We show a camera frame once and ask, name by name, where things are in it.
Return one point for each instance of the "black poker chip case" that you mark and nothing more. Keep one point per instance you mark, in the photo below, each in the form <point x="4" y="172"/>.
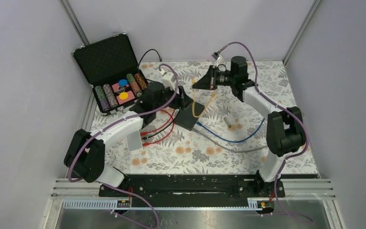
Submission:
<point x="103" y="64"/>

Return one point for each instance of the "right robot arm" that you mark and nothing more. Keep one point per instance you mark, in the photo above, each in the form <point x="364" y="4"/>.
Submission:
<point x="284" y="135"/>

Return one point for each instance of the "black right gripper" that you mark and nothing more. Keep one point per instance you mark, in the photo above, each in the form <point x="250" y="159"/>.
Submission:
<point x="205" y="82"/>

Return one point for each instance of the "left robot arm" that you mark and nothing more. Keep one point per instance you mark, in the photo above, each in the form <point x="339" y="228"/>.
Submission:
<point x="85" y="156"/>

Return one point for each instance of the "blue round chip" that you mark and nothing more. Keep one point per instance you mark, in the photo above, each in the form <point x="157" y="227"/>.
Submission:
<point x="123" y="82"/>

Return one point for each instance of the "white router box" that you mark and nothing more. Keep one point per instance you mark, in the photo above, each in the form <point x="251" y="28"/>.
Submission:
<point x="134" y="141"/>

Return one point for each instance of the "clear dealer button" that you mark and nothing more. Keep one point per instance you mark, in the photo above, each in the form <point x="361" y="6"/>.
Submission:
<point x="120" y="90"/>

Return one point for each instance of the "yellow round chip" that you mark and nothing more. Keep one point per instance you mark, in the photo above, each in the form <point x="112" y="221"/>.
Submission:
<point x="123" y="96"/>

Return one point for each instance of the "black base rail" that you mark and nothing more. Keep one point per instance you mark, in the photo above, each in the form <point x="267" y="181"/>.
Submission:
<point x="184" y="191"/>

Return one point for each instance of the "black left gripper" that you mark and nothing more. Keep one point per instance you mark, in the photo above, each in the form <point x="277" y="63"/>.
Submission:
<point x="181" y="100"/>

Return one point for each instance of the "small metal coupler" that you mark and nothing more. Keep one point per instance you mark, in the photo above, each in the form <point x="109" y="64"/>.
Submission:
<point x="227" y="122"/>

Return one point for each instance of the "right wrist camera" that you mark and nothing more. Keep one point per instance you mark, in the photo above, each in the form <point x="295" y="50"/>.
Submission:
<point x="217" y="57"/>

